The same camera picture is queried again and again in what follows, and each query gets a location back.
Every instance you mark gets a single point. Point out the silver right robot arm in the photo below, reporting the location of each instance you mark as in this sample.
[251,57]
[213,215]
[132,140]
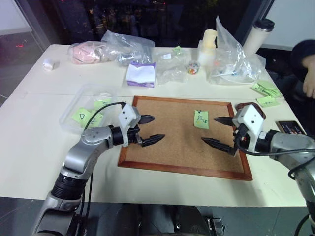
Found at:
[290,145]

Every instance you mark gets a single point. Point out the cream white plastic bottle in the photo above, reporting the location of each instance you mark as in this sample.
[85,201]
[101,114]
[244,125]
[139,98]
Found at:
[208,46]

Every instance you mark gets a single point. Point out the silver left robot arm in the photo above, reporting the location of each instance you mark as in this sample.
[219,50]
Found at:
[85,152]

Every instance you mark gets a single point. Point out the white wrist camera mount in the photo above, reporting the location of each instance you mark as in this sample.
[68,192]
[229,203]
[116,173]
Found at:
[128,114]
[251,118]

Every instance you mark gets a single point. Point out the white tumbler with black lid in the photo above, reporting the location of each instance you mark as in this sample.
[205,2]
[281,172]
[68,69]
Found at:
[257,37]

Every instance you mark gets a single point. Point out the crumpled clear plastic bag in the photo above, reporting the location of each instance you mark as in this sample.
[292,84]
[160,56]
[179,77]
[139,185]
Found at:
[130,49]

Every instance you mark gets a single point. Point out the person's black sleeve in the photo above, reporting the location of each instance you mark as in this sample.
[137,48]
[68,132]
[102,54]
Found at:
[301,51]

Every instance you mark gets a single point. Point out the small colourful jar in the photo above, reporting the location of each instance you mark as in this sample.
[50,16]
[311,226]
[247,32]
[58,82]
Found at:
[193,68]

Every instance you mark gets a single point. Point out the person's bare hand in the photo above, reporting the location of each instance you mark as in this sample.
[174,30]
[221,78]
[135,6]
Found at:
[310,81]

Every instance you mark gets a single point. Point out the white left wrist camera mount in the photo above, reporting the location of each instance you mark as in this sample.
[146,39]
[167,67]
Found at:
[128,114]

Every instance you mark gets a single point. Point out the pile of green notes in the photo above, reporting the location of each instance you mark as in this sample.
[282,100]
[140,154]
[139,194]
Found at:
[265,88]

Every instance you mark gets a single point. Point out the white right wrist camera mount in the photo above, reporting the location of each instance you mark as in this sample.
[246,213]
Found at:
[251,118]

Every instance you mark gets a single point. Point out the black smartphone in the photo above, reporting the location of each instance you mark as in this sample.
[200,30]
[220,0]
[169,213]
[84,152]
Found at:
[290,127]

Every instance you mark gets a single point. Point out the flat clear plastic bag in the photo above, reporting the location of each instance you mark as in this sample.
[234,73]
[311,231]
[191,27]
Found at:
[172,66]

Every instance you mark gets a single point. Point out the small green paper scrap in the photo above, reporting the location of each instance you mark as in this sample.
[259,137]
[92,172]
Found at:
[177,49]

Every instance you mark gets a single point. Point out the brown shallow dish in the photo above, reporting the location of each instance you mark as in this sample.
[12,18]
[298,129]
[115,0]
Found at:
[242,106]

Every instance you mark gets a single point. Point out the plastic bag of pink items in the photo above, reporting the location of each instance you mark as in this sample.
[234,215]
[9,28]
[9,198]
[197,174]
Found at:
[86,52]

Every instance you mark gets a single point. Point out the large clear plastic bag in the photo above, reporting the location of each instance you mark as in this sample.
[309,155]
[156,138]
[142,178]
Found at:
[236,64]

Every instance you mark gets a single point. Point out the clear plastic storage box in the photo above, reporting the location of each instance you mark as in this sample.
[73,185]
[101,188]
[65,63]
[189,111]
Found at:
[73,103]

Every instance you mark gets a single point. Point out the green scribbled sticky note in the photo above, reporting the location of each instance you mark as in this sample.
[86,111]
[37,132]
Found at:
[203,124]

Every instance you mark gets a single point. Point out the wood framed cork board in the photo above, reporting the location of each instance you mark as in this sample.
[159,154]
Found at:
[177,147]

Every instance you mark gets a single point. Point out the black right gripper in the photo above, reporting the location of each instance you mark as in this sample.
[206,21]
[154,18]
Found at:
[241,137]

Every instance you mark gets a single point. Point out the purple white tissue pack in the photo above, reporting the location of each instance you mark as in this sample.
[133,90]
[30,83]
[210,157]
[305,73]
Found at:
[140,75]

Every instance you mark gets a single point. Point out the green card with triangle symbol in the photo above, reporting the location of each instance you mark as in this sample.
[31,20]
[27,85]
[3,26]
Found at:
[80,116]

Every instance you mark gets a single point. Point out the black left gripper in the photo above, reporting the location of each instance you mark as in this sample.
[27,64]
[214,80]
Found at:
[134,136]

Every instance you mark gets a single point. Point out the dark rounded robot base shapes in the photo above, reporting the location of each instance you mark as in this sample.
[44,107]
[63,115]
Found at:
[157,220]

